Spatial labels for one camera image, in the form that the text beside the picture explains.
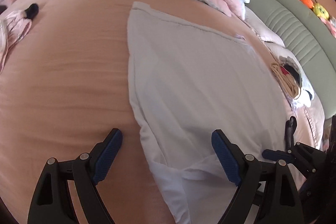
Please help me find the white garment with navy trim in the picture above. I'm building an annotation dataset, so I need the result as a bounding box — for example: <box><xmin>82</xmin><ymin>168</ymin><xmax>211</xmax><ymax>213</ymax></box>
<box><xmin>127</xmin><ymin>2</ymin><xmax>290</xmax><ymax>223</ymax></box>

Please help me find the cream folded garment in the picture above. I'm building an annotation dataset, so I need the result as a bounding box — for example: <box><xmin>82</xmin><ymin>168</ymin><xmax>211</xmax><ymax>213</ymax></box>
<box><xmin>271</xmin><ymin>63</ymin><xmax>301</xmax><ymax>99</ymax></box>

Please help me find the pink bed sheet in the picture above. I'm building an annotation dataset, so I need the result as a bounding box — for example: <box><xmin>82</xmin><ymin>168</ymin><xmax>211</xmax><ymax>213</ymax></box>
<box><xmin>1</xmin><ymin>0</ymin><xmax>273</xmax><ymax>223</ymax></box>

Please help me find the grey green padded headboard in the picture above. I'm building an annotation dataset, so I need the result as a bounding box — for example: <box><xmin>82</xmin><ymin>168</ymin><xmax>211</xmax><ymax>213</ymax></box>
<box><xmin>247</xmin><ymin>0</ymin><xmax>335</xmax><ymax>119</ymax></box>

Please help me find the pink plush toy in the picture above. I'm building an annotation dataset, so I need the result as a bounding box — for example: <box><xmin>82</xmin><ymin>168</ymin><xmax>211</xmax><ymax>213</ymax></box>
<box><xmin>325</xmin><ymin>16</ymin><xmax>336</xmax><ymax>38</ymax></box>

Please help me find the yellow plush toy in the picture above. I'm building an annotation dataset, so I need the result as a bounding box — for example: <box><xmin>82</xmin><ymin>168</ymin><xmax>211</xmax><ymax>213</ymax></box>
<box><xmin>313</xmin><ymin>3</ymin><xmax>330</xmax><ymax>20</ymax></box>

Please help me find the orange plush toy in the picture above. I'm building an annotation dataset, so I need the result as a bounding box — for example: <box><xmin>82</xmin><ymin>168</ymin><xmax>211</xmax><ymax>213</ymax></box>
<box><xmin>300</xmin><ymin>0</ymin><xmax>314</xmax><ymax>9</ymax></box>

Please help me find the pink patterned small garment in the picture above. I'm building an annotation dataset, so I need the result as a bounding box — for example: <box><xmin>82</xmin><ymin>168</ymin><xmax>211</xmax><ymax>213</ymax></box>
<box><xmin>1</xmin><ymin>3</ymin><xmax>39</xmax><ymax>72</ymax></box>

